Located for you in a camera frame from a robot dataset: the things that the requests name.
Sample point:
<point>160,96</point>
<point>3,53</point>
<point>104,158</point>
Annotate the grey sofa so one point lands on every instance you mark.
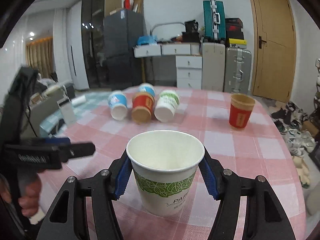
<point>46,106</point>

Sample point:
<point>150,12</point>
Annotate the orange curtain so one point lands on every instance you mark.
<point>39,56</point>

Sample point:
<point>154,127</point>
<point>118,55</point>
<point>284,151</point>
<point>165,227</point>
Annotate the black glass cabinet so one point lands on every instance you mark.
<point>93,13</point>

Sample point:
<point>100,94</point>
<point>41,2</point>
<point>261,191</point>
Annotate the pile of shoes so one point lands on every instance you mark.
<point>298,134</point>

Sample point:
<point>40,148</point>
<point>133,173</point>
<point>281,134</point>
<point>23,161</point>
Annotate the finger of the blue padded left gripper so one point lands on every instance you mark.
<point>54,141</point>

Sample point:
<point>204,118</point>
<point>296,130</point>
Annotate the pink white checkered tablecloth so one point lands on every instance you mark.
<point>201,119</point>

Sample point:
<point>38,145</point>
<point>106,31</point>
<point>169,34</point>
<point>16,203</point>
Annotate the black bag on desk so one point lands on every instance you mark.
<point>191,33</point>

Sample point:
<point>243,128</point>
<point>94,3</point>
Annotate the white beige suitcase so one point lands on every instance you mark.
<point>213,66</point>

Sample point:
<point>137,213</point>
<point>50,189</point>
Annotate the person's left hand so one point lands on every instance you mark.
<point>29,202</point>

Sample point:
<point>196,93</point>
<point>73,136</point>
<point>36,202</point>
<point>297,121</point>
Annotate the rear blue white paper cup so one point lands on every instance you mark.
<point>148,88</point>

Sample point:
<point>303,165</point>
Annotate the dark grey refrigerator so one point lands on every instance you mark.
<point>121,33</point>

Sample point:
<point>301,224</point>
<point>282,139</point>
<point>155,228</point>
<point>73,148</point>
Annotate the lying blue white paper cup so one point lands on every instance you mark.
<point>117,103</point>

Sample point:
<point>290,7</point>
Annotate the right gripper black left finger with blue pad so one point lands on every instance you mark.
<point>67,215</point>

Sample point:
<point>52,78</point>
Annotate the yellow black box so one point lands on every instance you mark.
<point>237,43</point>

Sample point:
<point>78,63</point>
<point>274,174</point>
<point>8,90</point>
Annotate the upright red kraft paper cup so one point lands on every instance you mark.
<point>240,110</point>

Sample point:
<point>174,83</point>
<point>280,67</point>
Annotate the white green leaf paper cup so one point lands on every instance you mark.
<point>164,164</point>

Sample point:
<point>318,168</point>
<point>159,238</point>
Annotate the silver aluminium suitcase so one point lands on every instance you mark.
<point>237,70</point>

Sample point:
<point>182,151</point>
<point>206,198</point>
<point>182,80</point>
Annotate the lying red kraft paper cup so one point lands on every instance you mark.
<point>142,107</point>

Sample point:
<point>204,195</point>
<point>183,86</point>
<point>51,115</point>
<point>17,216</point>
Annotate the wooden door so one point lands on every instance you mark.
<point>274,49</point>

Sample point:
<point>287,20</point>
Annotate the teal hard-shell suitcase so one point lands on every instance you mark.
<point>214,20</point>

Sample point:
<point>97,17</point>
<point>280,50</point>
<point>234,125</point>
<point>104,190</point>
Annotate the black red shoe box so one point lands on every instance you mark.
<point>234,28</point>

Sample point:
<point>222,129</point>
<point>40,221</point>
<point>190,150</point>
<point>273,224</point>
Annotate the blue plastic bag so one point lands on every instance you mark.
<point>147,40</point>

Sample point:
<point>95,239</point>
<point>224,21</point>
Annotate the lying white green paper cup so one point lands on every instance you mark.
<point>166,106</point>

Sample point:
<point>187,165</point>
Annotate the white drawer desk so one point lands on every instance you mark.
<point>172,64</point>

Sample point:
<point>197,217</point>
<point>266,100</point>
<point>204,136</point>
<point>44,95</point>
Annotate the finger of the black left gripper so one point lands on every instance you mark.
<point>76,150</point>

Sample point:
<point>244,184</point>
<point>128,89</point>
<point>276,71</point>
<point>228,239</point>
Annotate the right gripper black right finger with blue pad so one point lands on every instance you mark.
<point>265,217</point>

